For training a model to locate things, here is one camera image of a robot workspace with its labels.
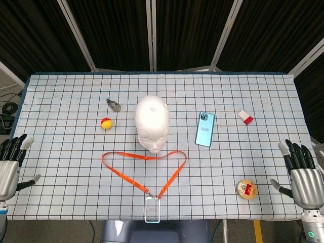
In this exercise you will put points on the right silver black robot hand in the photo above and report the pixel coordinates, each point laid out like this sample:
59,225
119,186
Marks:
307,184

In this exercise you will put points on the red and yellow ball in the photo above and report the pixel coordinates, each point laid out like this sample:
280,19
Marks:
106,124

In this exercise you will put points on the white box with red end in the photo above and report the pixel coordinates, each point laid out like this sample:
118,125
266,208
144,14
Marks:
245,117

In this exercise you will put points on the teal blue smartphone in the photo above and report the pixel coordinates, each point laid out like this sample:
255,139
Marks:
205,129

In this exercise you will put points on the round wooden disc red label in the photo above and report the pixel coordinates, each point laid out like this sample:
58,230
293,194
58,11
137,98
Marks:
246,190

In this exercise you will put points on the blue grid checkered tablecloth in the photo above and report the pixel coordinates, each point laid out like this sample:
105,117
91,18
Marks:
63,164

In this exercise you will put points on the black screen panel white frame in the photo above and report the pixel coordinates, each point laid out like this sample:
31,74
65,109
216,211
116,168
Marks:
314,91
30,33
189,33
114,33
273,33

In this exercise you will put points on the blue-grey robot torso base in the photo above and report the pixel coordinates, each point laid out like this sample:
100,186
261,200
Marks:
154,231

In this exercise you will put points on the white foam mannequin head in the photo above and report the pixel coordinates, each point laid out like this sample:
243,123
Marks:
152,119

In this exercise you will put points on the clear plastic badge holder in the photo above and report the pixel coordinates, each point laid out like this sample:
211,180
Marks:
152,220

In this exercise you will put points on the black power adapter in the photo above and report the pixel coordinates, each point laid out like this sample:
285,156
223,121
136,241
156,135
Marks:
6,124

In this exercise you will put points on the white table leg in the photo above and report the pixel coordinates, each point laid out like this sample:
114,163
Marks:
224,231

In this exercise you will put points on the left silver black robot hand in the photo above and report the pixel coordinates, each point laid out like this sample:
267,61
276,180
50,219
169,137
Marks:
8,174

